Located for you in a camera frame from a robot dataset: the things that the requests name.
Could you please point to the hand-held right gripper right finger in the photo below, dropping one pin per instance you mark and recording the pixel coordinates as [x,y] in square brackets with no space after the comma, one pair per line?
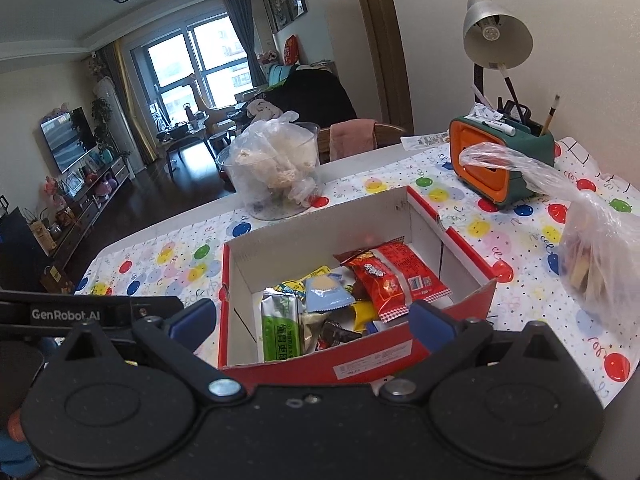
[432,325]

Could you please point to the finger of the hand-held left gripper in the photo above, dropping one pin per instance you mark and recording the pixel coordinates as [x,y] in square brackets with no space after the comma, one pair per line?
[150,308]

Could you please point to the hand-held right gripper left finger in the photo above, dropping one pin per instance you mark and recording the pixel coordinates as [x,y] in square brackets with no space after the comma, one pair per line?
[195,322]

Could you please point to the red snack packet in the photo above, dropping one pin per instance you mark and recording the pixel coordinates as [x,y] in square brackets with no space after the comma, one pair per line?
[400,285]

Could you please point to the mustard yellow snack packet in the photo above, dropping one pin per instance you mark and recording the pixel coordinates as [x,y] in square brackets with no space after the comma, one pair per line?
[362,315]

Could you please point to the red cardboard box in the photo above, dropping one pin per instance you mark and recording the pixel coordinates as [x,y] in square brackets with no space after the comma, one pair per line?
[370,360]

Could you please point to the green snack packet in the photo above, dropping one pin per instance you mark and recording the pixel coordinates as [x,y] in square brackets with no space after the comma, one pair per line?
[282,330]

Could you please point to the dark brown chocolate packet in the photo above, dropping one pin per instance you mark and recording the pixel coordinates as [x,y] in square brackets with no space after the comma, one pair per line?
[340,334]

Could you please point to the yellow cartoon snack packet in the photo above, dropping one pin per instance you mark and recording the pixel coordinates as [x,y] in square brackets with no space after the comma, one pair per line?
[295,285]

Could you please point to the light blue snack packet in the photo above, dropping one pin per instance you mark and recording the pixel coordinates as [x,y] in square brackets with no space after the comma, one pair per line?
[325,294]

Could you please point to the cream gold-print snack packet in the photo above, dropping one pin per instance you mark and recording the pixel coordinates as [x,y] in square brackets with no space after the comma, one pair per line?
[312,327]

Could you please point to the clear plastic bag of snacks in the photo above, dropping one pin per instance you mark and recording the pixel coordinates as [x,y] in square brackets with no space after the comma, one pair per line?
[595,250]

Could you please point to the black cabinet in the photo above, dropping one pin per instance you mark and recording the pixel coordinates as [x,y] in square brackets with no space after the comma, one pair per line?
[20,250]

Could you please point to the grey television cabinet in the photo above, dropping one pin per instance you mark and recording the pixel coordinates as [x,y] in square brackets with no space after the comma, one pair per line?
[95,210]

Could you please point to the balloon print tablecloth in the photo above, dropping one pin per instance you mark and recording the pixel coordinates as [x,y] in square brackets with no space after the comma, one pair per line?
[525,260]

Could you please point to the pink flower bouquet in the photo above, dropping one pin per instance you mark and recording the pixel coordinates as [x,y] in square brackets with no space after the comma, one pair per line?
[52,192]

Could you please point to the pink kettle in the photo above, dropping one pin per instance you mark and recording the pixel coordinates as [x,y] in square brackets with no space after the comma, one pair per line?
[107,186]

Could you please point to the clear plastic tub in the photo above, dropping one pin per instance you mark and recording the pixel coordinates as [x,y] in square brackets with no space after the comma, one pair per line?
[270,211]

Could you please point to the orange green desk organizer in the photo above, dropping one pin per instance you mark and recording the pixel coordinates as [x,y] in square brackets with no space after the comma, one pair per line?
[480,170]

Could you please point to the wooden coffee table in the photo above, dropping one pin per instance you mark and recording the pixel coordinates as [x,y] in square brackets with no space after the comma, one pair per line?
[187,132]

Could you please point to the clear bag of puffed food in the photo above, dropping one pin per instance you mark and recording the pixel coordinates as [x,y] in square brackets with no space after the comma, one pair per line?
[272,160]

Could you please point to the television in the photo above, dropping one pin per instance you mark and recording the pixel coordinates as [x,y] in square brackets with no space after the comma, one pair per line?
[67,140]

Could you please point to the white printed paper packet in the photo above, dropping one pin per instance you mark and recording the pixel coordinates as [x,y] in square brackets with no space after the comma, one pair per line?
[425,141]

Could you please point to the potted plant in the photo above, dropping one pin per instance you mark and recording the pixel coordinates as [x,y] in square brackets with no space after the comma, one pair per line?
[102,120]

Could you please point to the wooden chair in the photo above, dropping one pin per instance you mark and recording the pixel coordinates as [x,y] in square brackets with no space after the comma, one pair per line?
[390,135]

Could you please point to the pink cloth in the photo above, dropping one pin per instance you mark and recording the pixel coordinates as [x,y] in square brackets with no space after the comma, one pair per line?
[352,137]

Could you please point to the white marker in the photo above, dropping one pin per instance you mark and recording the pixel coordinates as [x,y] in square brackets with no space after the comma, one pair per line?
[497,127]

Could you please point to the yellow curtain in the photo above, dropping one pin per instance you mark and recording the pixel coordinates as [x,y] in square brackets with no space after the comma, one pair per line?
[131,100]

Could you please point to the white tower air conditioner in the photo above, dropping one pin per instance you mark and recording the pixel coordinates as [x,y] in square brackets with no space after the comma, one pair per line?
[117,95]

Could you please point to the beige garment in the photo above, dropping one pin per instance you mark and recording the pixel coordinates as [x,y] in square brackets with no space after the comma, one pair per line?
[262,107]

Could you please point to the black coat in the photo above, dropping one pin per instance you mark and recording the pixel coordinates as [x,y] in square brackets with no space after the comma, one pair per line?
[320,95]

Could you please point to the large window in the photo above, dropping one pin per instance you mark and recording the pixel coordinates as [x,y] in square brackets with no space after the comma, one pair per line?
[200,55]

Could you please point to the teal sofa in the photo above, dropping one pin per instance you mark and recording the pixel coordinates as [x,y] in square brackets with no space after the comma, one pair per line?
[280,75]

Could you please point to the wooden door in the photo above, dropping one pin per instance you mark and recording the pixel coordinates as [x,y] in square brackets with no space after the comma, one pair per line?
[380,45]

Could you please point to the red gift bag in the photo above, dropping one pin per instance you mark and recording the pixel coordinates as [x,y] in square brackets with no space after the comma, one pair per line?
[291,50]

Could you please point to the grey curtain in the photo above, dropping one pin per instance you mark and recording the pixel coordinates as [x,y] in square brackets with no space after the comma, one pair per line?
[245,35]

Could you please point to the silver desk lamp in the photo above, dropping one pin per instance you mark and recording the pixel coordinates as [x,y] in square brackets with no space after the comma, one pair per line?
[495,30]

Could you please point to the wall switch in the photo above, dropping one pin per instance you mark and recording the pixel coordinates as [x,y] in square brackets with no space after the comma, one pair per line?
[4,205]

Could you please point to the white photo frame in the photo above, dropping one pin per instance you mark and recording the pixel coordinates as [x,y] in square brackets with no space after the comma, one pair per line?
[74,182]

